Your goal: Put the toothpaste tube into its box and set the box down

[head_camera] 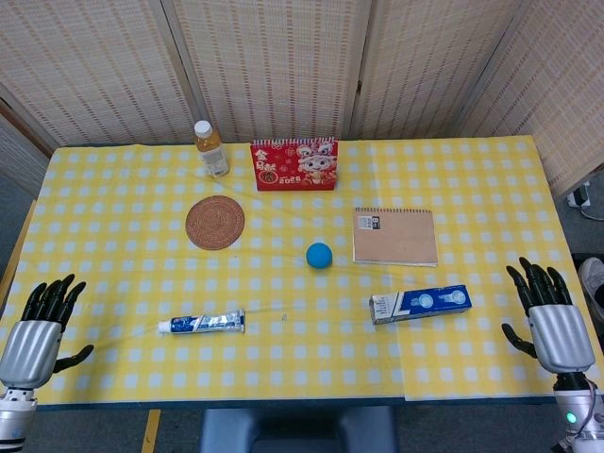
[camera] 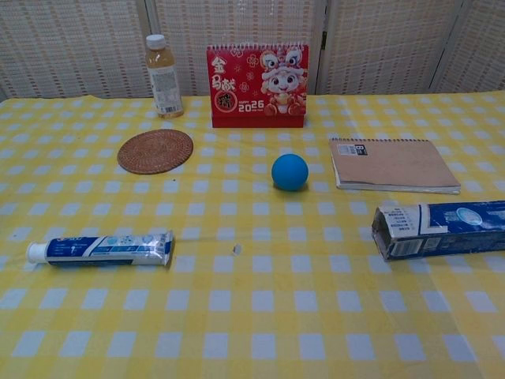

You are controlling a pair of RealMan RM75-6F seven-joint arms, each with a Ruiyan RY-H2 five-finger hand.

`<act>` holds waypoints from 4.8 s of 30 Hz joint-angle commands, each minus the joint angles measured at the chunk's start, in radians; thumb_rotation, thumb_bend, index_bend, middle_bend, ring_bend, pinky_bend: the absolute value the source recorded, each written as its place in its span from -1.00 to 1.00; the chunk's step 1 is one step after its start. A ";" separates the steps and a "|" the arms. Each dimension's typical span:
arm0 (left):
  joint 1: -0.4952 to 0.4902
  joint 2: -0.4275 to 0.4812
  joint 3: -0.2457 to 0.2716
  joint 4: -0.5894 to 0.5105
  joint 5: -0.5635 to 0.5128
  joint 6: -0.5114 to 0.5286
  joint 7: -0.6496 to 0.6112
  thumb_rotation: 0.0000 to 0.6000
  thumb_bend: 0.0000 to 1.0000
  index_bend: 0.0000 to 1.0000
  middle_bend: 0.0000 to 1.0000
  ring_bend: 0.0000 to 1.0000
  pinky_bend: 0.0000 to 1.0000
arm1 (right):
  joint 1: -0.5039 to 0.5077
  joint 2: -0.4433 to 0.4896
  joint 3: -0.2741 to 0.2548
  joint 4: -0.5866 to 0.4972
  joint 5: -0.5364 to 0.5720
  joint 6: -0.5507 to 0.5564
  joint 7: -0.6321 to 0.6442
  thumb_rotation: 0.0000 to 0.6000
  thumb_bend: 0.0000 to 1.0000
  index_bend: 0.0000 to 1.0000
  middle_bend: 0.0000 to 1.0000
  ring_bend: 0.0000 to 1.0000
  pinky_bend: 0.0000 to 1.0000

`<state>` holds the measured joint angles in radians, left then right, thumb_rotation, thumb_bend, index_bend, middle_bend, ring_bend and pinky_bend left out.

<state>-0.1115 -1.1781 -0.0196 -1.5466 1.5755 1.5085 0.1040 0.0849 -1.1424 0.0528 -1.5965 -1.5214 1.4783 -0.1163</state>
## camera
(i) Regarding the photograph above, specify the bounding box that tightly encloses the round woven rattan coaster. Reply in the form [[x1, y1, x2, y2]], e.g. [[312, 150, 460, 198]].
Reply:
[[117, 129, 195, 175]]

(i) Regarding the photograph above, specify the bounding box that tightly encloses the yellow juice bottle white cap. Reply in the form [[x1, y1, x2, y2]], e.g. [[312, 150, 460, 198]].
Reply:
[[144, 33, 185, 119]]

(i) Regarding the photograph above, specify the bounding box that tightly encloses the woven bamboo folding screen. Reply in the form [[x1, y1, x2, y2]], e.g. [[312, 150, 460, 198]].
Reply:
[[0, 0, 505, 100]]

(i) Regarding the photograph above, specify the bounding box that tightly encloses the blue-and-white toothpaste box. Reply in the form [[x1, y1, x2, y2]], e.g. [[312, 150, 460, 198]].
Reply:
[[370, 199, 505, 262]]

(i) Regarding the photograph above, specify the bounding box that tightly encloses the silver blue toothpaste tube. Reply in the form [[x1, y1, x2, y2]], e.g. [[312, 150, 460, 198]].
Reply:
[[25, 231, 175, 269]]

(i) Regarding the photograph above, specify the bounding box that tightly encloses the red 2026 desk calendar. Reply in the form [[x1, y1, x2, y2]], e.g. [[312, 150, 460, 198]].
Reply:
[[206, 41, 310, 129]]

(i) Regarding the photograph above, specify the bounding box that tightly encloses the blue rubber ball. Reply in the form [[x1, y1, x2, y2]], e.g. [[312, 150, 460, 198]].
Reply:
[[271, 153, 309, 193]]

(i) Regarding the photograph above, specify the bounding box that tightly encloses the brown spiral notebook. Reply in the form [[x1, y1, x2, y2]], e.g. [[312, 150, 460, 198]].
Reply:
[[328, 137, 462, 196]]

